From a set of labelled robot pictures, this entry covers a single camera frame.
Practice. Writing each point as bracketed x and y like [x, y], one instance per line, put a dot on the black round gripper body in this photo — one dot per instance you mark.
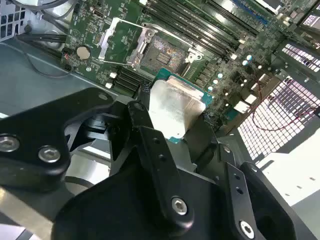
[120, 207]

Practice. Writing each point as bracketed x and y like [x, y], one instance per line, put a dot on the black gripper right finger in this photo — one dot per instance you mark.
[236, 187]

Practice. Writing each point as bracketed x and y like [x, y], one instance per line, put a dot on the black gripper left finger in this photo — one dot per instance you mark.
[155, 150]

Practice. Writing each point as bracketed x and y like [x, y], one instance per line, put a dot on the silver CPU with green edge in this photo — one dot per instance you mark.
[172, 105]

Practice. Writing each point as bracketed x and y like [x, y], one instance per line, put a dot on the metal socket cover frame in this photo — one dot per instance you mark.
[105, 43]

